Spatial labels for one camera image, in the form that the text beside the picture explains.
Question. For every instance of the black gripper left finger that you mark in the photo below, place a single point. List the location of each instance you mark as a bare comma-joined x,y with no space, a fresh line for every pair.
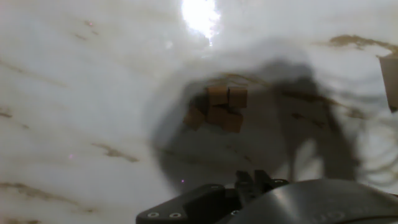
192,205

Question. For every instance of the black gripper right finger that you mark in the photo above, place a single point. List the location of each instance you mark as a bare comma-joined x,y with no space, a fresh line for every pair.
262,182

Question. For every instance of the large wooden cross block structure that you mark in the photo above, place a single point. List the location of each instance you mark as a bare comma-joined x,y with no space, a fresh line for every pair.
390,84

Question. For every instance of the white marble pattern board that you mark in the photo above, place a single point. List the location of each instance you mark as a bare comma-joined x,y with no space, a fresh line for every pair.
62,124

